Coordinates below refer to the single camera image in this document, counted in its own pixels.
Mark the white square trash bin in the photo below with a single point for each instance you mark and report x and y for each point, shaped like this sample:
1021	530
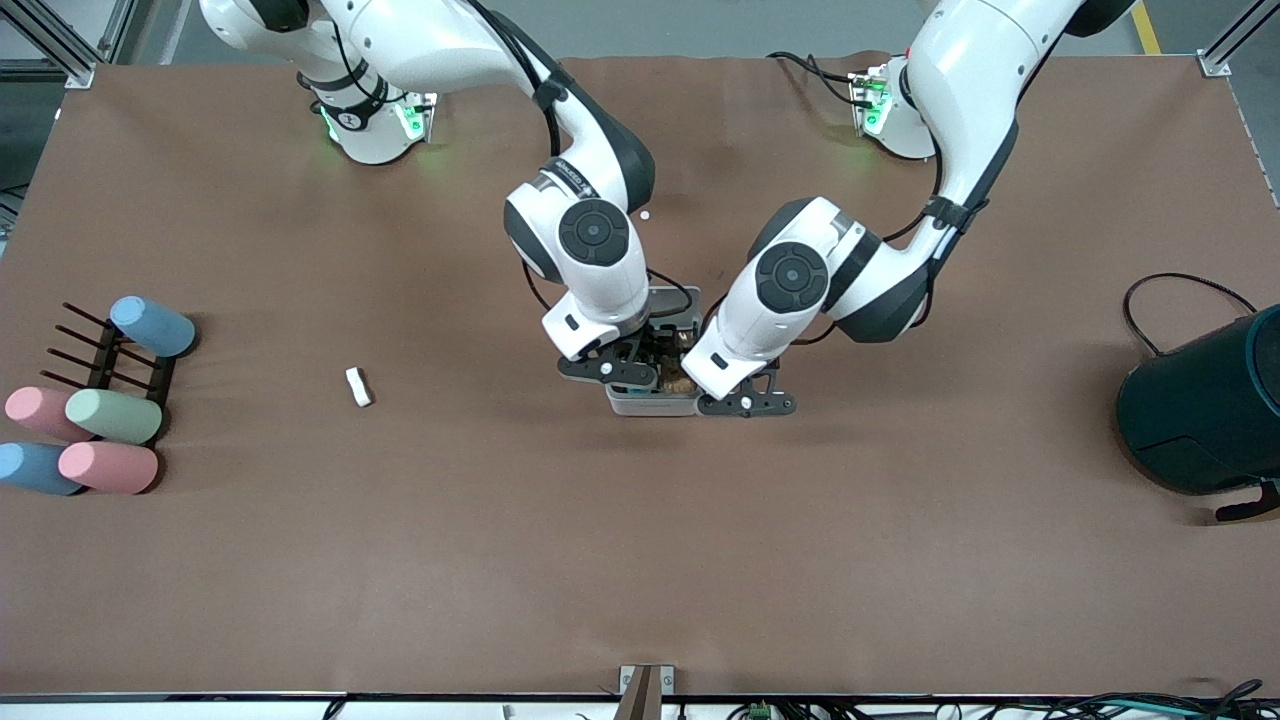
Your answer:
640	405

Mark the brown paper table cover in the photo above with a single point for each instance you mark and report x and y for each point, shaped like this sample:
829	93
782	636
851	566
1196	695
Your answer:
640	560

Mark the metal table edge bracket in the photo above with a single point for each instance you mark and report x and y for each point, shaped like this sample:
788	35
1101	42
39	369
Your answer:
646	690

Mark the green plastic cup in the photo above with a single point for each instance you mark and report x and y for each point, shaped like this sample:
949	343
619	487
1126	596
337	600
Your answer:
113	416

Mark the blue plastic cup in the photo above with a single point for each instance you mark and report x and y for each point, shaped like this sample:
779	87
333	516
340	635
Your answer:
152	326
35	470

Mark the pink plastic cup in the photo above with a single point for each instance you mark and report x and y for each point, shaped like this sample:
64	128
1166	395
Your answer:
108	468
35	408

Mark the white crumpled paper piece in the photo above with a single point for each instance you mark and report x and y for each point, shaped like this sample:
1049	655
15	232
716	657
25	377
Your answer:
358	388

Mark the dark teal electric kettle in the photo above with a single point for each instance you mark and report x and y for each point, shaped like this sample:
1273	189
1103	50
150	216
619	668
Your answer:
1205	415

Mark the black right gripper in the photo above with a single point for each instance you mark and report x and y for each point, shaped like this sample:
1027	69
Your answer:
660	346

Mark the aluminium frame post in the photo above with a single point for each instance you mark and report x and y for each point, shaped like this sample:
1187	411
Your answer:
1235	50
70	45

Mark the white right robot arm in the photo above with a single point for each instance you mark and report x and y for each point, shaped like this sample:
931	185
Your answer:
430	40

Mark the black cup rack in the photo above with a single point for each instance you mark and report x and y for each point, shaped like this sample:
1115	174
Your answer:
105	360

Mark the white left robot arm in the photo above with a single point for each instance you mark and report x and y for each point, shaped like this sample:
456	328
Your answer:
960	80

